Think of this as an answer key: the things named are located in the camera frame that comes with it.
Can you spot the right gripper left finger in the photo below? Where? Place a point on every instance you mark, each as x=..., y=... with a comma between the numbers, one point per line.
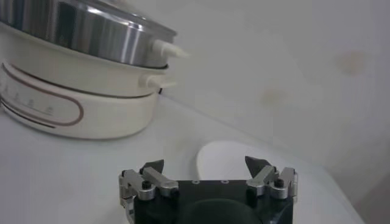
x=161, y=181

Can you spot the cream cooker pot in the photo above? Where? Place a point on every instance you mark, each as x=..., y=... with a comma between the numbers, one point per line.
x=91, y=73

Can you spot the cream cooker heater base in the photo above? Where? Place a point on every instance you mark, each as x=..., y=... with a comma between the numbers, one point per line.
x=115, y=118

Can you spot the white round plate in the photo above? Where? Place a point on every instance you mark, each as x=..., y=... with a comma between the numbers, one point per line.
x=222, y=161

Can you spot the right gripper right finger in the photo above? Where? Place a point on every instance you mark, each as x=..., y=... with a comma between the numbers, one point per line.
x=260, y=179

